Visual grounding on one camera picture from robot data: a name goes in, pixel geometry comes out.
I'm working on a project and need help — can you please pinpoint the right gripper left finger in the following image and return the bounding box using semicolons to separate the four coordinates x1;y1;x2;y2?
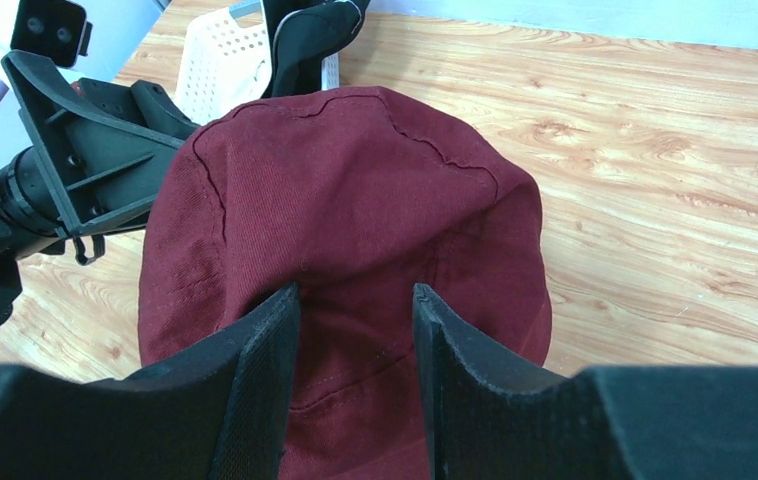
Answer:
0;284;301;479

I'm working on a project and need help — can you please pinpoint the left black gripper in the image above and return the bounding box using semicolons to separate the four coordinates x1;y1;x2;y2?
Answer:
0;51;200;265

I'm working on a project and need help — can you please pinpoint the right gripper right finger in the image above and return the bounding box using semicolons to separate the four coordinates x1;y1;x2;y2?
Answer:
413;284;758;479

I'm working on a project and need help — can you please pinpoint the dark red hat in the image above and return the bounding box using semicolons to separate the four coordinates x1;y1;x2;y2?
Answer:
138;87;552;479

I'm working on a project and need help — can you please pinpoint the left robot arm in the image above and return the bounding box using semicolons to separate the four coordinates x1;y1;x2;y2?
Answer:
0;50;196;325

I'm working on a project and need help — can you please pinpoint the white perforated plastic basket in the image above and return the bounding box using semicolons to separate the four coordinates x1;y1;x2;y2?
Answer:
173;1;339;125

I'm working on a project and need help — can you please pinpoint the black hat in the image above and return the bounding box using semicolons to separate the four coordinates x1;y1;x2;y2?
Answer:
261;0;370;99

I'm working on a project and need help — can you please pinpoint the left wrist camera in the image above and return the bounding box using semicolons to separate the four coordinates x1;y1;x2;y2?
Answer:
0;0;93;69

